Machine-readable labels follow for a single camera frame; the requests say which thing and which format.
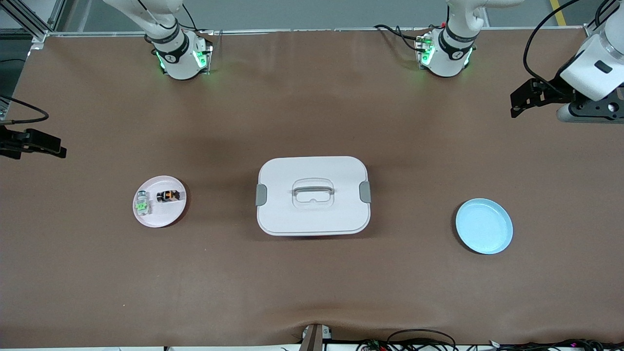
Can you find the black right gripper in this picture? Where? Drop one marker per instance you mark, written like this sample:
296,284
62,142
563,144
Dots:
13,141

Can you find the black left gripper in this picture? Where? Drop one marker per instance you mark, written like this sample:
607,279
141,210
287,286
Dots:
554,91

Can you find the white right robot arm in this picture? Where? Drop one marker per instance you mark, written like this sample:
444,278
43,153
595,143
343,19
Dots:
178,61

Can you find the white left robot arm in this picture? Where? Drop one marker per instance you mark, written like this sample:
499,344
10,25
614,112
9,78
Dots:
446,58

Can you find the light blue round plate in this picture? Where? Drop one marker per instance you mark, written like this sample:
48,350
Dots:
487,229

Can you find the pink round plate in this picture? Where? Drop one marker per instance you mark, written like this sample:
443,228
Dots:
165,217

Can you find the grey box latch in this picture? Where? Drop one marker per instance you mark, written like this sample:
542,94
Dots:
365,192
261,195

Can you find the white lidded storage box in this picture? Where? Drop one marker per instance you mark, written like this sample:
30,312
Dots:
312,219

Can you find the aluminium frame profile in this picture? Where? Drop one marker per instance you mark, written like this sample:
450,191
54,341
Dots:
39,36
589,32

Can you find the green and white switch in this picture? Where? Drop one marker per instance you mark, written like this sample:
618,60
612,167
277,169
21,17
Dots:
142,207

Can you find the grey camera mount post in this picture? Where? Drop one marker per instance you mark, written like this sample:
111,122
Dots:
312,341

